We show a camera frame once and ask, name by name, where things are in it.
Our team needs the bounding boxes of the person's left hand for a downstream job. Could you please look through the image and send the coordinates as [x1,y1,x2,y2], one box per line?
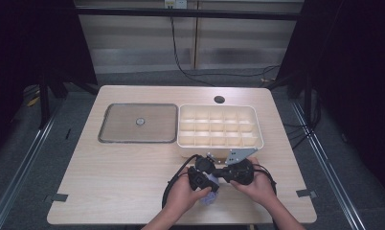
[165,167,213,219]

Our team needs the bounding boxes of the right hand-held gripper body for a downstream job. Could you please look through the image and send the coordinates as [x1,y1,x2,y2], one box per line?
[224,148,259,186]

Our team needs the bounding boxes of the black horizontal bar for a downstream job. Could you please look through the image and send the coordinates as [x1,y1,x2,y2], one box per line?
[75,8,305,22]

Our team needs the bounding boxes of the grey tape strip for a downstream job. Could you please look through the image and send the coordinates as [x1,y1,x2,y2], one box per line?
[43,193,69,204]
[295,189,318,198]

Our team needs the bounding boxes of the bundle of black cables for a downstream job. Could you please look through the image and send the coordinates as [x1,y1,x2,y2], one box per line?
[283,89,323,151]

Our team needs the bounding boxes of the black metal stand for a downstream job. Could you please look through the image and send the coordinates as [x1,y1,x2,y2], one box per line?
[37,75,52,129]

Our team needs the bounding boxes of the black curtain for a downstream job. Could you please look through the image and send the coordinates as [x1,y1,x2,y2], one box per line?
[0,0,99,154]
[276,0,385,196]

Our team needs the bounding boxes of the metal floor rail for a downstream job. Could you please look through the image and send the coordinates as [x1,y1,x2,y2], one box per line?
[290,100,366,230]
[0,104,64,230]

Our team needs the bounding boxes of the black floor cable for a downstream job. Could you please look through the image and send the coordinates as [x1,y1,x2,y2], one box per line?
[170,15,282,88]

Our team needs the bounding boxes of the small yellow object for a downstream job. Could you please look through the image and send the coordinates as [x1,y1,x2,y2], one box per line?
[26,95,41,107]

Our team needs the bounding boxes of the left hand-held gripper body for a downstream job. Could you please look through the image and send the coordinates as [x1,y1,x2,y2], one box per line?
[187,152,220,193]

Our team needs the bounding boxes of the white wall power outlet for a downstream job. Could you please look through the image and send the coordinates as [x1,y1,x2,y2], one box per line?
[164,0,189,10]

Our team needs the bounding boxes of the white compartment storage box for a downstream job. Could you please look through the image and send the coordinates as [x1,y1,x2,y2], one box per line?
[176,103,264,160]

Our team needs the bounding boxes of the person's right hand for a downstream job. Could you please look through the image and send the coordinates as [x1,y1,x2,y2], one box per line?
[229,157,278,209]

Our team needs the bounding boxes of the light purple sock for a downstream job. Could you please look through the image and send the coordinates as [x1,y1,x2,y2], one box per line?
[199,178,221,206]

